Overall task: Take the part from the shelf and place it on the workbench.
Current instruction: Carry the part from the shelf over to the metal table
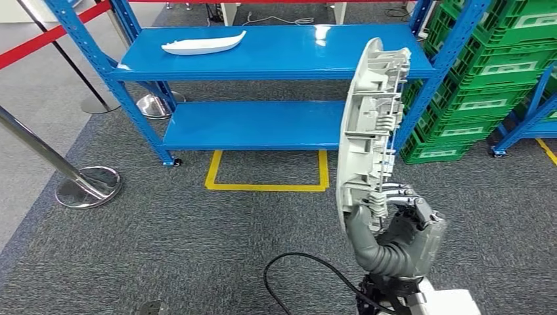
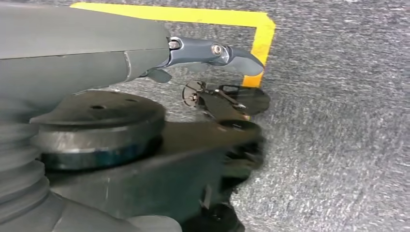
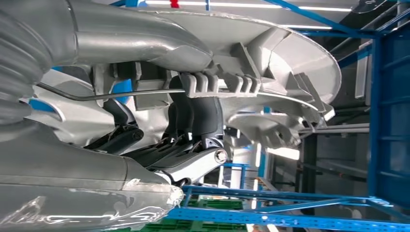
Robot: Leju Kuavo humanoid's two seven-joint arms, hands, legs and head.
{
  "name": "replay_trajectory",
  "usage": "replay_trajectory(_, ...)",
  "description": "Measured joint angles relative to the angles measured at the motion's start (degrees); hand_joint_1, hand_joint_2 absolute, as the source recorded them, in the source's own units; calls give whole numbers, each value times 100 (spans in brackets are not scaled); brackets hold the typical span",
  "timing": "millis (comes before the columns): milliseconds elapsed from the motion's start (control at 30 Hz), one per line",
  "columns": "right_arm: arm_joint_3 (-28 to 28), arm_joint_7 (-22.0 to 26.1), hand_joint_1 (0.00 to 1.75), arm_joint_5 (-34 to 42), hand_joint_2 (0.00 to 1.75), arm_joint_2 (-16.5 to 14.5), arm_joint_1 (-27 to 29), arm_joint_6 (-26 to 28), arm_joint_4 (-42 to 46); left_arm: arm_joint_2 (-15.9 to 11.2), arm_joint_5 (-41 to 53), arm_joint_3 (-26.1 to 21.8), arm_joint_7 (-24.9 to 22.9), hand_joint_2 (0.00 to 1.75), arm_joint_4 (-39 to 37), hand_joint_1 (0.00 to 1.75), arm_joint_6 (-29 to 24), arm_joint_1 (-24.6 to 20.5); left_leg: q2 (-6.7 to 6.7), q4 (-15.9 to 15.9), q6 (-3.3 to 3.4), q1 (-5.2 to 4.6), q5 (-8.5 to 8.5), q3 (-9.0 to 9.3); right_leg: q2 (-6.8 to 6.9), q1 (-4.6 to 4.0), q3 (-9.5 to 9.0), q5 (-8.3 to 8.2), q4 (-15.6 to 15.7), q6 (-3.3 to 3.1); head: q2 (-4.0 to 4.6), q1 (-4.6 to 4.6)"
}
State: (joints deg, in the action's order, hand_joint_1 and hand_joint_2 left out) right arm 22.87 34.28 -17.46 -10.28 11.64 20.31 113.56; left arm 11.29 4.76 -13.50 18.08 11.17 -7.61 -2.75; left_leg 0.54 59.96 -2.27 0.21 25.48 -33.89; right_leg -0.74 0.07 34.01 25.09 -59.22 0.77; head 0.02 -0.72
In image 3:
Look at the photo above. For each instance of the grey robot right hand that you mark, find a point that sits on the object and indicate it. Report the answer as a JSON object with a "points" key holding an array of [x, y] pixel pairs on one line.
{"points": [[80, 179]]}

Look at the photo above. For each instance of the blue metal shelf rack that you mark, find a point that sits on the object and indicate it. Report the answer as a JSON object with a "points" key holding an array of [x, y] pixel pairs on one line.
{"points": [[390, 128]]}

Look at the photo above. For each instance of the green plastic crate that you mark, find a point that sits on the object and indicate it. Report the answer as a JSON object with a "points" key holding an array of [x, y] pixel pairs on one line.
{"points": [[208, 205]]}

